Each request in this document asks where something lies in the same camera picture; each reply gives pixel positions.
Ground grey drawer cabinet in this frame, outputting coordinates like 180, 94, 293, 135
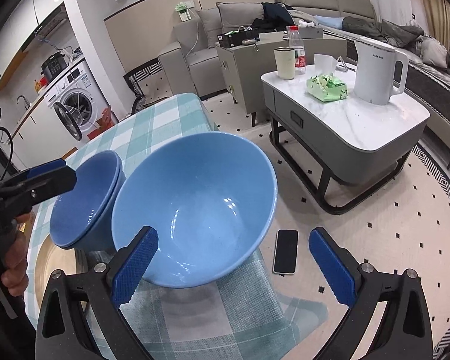
215, 35, 348, 128

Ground person left hand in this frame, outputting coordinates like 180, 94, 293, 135
1, 231, 29, 297

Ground white electric kettle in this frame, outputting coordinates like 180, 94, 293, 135
353, 37, 409, 106

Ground beige tumbler cup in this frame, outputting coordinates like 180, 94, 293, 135
274, 47, 295, 80

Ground red cardboard box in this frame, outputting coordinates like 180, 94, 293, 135
88, 107, 115, 140

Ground range hood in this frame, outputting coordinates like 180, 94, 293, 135
34, 3, 68, 39

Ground teal checked tablecloth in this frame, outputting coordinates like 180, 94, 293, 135
24, 92, 329, 360

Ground light blue ribbed bowl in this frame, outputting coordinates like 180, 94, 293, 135
111, 132, 278, 289

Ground white washing machine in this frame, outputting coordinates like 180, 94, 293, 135
44, 58, 110, 143

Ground green tissue pack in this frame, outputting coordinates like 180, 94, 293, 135
306, 54, 349, 102

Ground marble coffee table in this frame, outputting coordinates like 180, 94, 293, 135
261, 65, 430, 215

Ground black smartphone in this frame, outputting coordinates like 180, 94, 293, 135
272, 229, 299, 275

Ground plastic water bottle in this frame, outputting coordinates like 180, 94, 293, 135
287, 25, 306, 74

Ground grey sofa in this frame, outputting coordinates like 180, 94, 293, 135
158, 0, 450, 97

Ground beige plate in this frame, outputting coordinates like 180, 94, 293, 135
34, 235, 88, 307

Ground white kitchen base cabinets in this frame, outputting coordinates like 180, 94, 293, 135
13, 100, 80, 168

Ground large dark blue bowl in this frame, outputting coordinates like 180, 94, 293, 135
49, 150, 122, 252

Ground black pressure cooker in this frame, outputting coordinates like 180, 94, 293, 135
41, 51, 68, 83

